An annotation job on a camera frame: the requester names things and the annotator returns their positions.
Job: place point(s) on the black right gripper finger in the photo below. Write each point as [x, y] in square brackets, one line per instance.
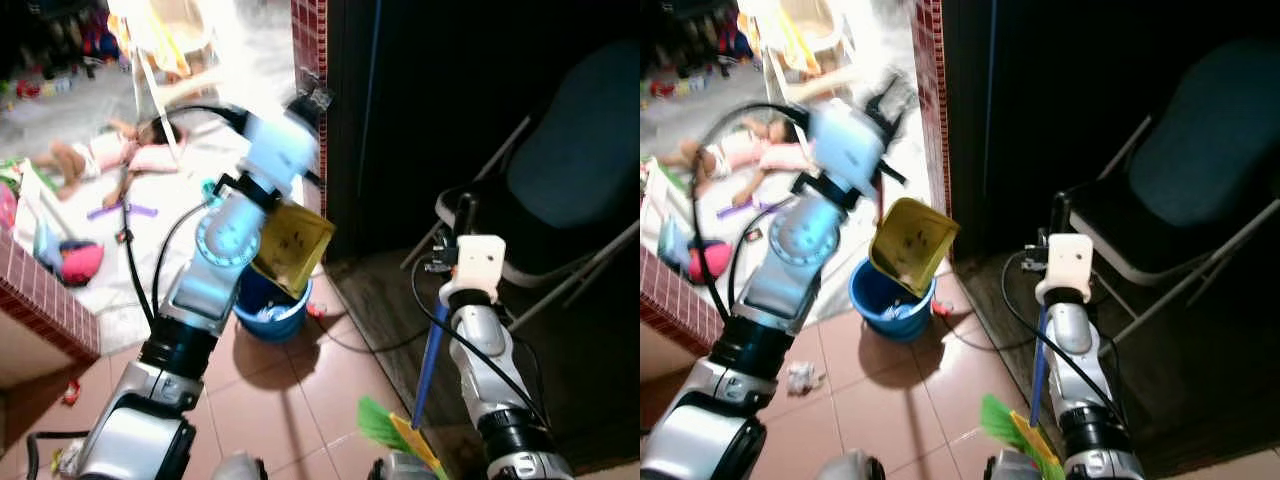
[1061, 213]
[466, 215]

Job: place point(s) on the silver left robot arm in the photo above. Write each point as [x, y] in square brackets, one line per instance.
[215, 270]
[790, 260]

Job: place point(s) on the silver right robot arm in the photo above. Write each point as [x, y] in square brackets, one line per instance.
[1075, 360]
[485, 360]

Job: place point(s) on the child lying on floor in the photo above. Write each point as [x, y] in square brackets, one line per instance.
[110, 155]
[740, 150]

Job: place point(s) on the small red scrap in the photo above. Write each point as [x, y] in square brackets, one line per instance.
[942, 308]
[319, 311]

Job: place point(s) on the white plastic chair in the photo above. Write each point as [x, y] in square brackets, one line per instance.
[800, 30]
[165, 30]

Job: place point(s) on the folding chair with dark seat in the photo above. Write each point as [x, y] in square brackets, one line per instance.
[570, 160]
[1200, 160]

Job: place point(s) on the teal bottle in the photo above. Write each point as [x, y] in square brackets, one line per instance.
[209, 188]

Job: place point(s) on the blue plastic bucket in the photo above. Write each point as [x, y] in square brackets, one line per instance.
[268, 318]
[890, 315]

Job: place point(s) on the purple toy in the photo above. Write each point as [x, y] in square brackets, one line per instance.
[120, 211]
[745, 209]

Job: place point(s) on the robot right leg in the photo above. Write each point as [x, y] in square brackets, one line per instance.
[1012, 467]
[400, 468]

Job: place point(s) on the robot leg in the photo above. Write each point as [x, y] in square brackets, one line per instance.
[238, 468]
[850, 467]
[400, 468]
[1012, 467]

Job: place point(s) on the pink round toy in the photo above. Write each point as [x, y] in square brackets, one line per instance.
[82, 264]
[708, 262]

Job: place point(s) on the crumpled white paper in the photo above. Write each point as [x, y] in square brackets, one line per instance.
[804, 377]

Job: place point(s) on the robot left leg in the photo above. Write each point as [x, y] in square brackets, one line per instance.
[238, 468]
[850, 467]

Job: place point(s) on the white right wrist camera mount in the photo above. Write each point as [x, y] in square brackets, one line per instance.
[478, 265]
[1066, 262]

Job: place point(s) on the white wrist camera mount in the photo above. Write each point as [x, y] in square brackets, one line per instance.
[845, 145]
[280, 150]
[478, 265]
[1066, 262]

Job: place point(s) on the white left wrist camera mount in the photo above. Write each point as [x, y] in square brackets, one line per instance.
[845, 145]
[280, 150]

